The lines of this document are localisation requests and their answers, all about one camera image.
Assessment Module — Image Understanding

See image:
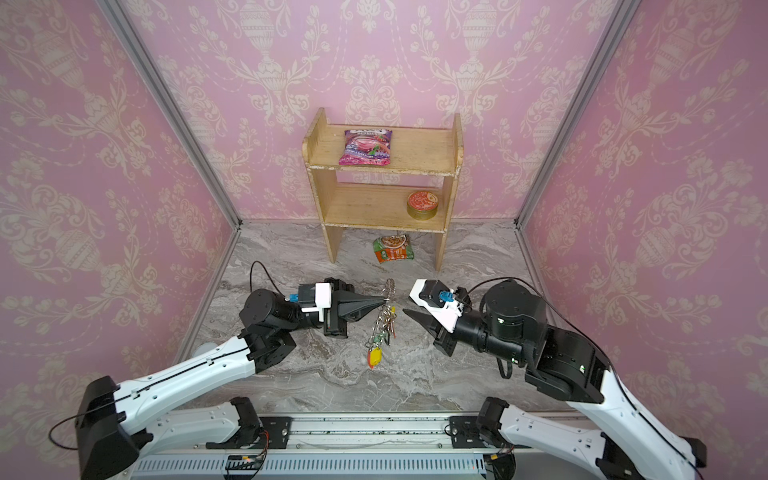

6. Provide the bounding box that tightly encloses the aluminium corner post left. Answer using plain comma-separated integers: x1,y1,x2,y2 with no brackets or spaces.
96,0,242,230

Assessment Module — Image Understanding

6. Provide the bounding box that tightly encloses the yellow key tag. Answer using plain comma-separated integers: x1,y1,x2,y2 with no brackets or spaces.
368,347,383,368

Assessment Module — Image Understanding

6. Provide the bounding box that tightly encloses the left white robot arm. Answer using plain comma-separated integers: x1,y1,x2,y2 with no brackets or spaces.
69,278,387,479

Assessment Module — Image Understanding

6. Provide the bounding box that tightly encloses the green orange snack packet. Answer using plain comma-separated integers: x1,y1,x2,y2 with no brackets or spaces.
373,234,414,263

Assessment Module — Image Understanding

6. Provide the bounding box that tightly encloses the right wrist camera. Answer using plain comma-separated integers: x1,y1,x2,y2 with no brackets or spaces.
409,279,464,333

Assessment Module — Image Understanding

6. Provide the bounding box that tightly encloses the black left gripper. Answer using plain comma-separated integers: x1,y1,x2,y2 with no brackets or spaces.
279,278,382,340

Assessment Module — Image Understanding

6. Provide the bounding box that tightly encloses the aluminium corner post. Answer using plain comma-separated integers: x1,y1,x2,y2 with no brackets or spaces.
96,0,242,230
515,0,641,231

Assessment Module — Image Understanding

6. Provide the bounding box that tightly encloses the aluminium corner post right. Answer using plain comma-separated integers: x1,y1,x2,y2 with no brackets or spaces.
515,0,641,231

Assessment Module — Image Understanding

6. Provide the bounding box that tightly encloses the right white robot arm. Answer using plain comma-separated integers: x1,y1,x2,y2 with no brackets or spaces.
406,277,707,479

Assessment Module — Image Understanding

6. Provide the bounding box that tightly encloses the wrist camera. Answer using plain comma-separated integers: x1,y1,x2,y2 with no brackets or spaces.
409,279,464,333
287,283,333,324

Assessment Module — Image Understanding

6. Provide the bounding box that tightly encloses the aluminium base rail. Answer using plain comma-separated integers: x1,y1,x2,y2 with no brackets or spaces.
113,410,607,480

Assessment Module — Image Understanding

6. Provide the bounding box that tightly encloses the round red gold tin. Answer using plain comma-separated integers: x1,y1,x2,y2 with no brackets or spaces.
406,190,439,221

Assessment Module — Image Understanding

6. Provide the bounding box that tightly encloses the pink snack packet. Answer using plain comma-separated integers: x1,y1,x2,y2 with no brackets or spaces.
339,128,393,166

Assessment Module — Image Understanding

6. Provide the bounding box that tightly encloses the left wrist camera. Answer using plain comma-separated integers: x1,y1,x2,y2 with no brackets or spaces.
287,283,333,324

